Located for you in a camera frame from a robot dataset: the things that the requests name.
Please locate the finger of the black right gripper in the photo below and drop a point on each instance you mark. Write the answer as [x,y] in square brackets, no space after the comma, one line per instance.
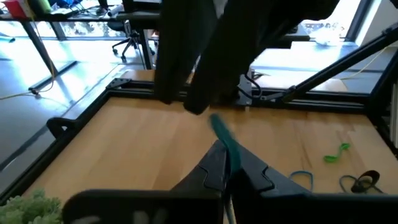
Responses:
[224,62]
[180,46]

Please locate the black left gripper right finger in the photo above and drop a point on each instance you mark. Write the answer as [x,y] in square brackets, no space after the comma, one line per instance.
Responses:
[255,183]

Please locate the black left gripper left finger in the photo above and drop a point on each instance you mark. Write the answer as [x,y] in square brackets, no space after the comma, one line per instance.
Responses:
[211,177]

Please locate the teal rubber band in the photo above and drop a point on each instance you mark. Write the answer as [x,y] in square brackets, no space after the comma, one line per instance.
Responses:
[228,140]

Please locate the blue rubber band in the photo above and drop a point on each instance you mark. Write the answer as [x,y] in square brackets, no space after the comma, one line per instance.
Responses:
[301,171]

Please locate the green rubber band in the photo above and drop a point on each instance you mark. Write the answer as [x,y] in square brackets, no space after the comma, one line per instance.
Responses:
[331,158]

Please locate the black rubber band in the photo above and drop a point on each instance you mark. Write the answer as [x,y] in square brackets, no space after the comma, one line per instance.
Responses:
[356,188]

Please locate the black office chair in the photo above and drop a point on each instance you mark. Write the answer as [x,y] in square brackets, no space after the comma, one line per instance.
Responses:
[132,40]

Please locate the black room desk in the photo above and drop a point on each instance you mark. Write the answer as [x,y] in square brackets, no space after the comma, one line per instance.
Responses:
[140,16]

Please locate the white plastic bag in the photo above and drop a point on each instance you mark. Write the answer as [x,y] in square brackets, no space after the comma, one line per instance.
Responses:
[326,37]

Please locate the blue bag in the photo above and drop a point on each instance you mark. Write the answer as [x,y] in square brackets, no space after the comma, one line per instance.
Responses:
[66,3]

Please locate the green bottle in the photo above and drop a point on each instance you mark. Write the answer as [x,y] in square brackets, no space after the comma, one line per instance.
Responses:
[43,4]

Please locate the red box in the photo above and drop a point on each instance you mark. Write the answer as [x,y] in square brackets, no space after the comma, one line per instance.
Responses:
[14,8]

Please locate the green artificial potted plant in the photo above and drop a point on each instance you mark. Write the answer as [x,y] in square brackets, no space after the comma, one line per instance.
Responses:
[25,208]

